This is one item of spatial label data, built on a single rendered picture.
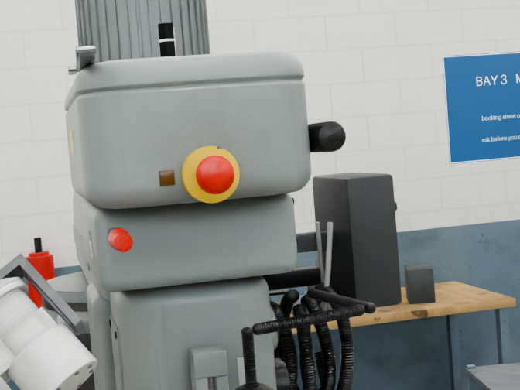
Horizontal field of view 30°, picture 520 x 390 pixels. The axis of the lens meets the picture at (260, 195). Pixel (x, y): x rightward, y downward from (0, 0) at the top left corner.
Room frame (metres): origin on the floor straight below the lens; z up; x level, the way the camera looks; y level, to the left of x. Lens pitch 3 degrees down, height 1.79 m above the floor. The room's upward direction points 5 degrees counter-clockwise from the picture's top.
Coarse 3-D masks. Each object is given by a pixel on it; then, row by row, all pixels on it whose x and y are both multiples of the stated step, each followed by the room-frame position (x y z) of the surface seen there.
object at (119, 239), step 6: (114, 228) 1.09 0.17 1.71; (120, 228) 1.01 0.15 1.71; (108, 234) 1.09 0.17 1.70; (114, 234) 0.99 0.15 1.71; (120, 234) 0.97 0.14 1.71; (126, 234) 0.98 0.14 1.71; (108, 240) 1.01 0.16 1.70; (114, 240) 0.97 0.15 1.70; (120, 240) 0.97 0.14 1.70; (126, 240) 0.97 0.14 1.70; (114, 246) 0.98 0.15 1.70; (120, 246) 0.97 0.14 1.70; (126, 246) 0.97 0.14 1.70
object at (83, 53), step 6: (78, 48) 0.95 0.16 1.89; (84, 48) 0.95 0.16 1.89; (90, 48) 0.95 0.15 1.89; (78, 54) 0.96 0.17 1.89; (84, 54) 0.97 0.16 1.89; (90, 54) 0.97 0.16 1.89; (78, 60) 1.02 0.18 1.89; (84, 60) 1.03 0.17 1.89; (90, 60) 1.03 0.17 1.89; (72, 66) 1.15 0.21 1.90; (78, 66) 1.08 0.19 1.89; (84, 66) 1.09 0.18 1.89; (72, 72) 1.15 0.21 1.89
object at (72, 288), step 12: (60, 276) 1.90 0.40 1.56; (72, 276) 1.88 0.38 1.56; (84, 276) 1.87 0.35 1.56; (60, 288) 1.72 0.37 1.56; (72, 288) 1.71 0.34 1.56; (84, 288) 1.70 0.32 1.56; (72, 300) 1.67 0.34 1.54; (84, 300) 1.65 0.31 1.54; (48, 312) 1.73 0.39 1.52; (84, 312) 1.65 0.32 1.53; (84, 324) 1.59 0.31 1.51; (84, 336) 1.58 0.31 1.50; (84, 384) 1.58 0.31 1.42
